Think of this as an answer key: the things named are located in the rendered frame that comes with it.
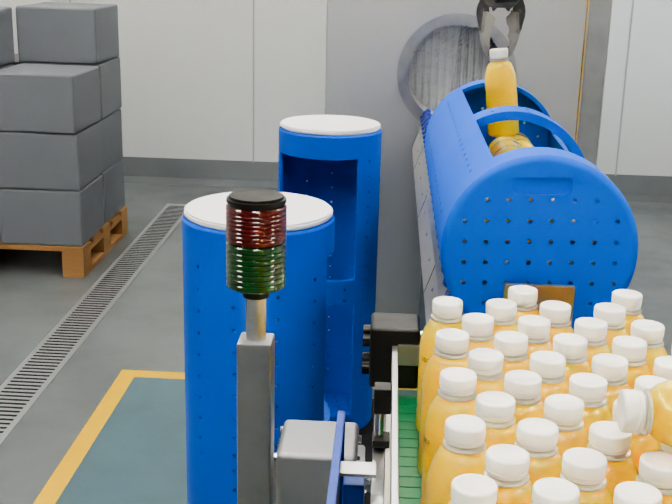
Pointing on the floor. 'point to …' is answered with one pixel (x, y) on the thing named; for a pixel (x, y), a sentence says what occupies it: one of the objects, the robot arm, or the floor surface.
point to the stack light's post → (255, 420)
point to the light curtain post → (592, 77)
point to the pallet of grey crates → (61, 132)
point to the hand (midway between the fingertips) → (498, 50)
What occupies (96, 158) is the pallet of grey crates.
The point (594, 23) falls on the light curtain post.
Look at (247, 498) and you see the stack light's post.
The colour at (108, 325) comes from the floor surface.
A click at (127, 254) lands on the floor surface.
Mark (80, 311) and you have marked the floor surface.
